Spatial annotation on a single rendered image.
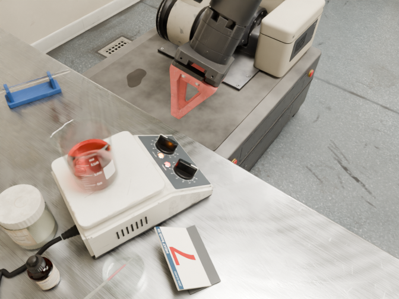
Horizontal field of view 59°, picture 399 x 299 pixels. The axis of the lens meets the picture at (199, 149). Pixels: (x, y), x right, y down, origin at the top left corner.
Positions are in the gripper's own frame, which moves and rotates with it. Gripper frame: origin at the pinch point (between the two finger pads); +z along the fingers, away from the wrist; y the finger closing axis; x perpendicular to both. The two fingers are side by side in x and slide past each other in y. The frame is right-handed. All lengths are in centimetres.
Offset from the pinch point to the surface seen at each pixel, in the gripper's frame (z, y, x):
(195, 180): 7.3, 3.8, 7.2
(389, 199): 29, -90, 85
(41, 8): 48, -127, -104
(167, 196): 8.1, 9.3, 4.8
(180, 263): 12.5, 14.4, 10.6
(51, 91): 15.6, -10.5, -25.2
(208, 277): 13.5, 13.2, 15.1
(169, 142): 5.8, 0.5, 0.9
